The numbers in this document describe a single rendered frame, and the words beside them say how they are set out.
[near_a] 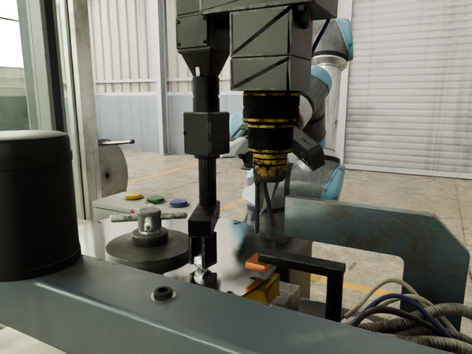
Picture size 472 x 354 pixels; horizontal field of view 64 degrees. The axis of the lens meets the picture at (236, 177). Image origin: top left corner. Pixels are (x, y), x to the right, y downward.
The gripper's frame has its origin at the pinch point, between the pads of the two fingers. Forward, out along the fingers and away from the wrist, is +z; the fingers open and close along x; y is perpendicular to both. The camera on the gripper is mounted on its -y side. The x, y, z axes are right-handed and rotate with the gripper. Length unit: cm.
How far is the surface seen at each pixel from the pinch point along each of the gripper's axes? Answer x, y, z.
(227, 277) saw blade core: 6.4, -12.4, 17.2
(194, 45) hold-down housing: 26.5, -6.7, 2.3
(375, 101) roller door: -293, 170, -463
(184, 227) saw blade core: 1.9, 3.3, 10.2
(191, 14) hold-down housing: 29.1, -6.1, 0.3
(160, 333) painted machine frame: 24.9, -25.3, 28.7
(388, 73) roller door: -261, 154, -488
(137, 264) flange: 9.5, -2.8, 20.9
